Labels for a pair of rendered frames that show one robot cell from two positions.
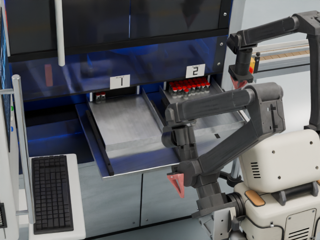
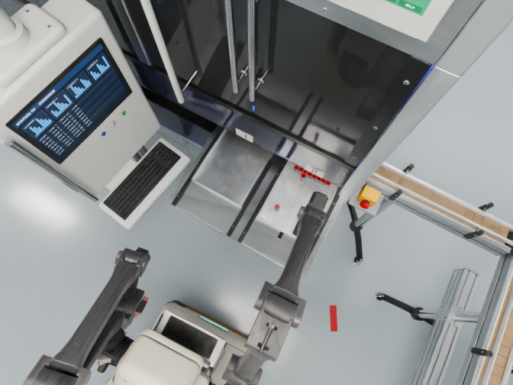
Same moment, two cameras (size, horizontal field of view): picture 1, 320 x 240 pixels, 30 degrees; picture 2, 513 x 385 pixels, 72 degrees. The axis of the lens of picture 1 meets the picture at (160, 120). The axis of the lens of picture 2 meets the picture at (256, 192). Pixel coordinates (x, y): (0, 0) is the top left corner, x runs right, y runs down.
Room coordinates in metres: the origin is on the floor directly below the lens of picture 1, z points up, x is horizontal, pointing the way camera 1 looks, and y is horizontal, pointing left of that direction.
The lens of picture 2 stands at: (1.65, -0.39, 2.42)
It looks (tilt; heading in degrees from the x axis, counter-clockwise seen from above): 73 degrees down; 49
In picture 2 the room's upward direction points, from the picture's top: 1 degrees clockwise
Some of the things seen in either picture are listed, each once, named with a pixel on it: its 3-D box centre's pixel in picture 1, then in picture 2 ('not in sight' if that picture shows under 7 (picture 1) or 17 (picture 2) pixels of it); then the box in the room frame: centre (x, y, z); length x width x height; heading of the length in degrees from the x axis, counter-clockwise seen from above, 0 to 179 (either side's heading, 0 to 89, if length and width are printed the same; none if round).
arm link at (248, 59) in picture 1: (243, 53); not in sight; (1.97, -0.30, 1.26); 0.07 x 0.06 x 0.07; 25
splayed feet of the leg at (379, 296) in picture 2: not in sight; (415, 313); (2.39, -1.08, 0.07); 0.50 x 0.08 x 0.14; 111
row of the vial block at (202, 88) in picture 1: (191, 90); (311, 176); (2.20, -0.13, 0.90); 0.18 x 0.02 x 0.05; 112
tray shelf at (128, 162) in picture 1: (168, 126); (259, 194); (1.98, -0.04, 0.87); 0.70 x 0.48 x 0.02; 111
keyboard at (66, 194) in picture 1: (51, 191); (142, 179); (1.60, 0.39, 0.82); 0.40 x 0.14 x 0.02; 13
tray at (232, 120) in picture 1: (200, 105); (300, 197); (2.10, -0.17, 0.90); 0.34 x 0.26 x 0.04; 22
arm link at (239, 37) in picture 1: (239, 41); (314, 208); (1.99, -0.28, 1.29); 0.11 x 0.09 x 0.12; 25
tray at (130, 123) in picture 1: (125, 117); (235, 163); (1.98, 0.15, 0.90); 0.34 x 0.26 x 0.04; 21
